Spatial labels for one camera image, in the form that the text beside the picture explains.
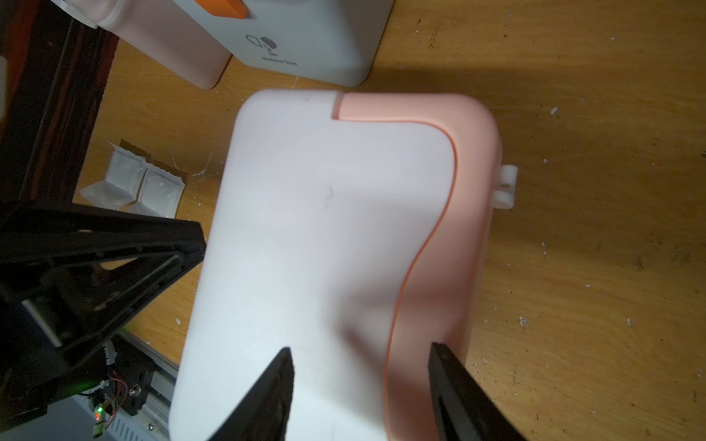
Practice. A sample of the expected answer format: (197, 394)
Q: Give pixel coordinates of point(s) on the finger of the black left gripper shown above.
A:
(72, 276)

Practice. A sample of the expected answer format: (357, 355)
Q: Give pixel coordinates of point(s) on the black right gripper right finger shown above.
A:
(463, 412)

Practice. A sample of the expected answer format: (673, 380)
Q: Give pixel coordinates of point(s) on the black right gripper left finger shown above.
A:
(264, 412)

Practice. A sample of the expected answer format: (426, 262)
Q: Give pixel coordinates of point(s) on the white gauze packet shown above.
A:
(159, 195)
(122, 181)

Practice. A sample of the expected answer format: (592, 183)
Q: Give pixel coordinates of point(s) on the white orange-trimmed medicine chest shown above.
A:
(331, 41)

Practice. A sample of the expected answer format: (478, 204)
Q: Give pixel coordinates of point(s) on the pink rear medicine chest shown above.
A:
(160, 30)

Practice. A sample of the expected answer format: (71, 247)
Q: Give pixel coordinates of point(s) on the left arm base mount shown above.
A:
(124, 387)

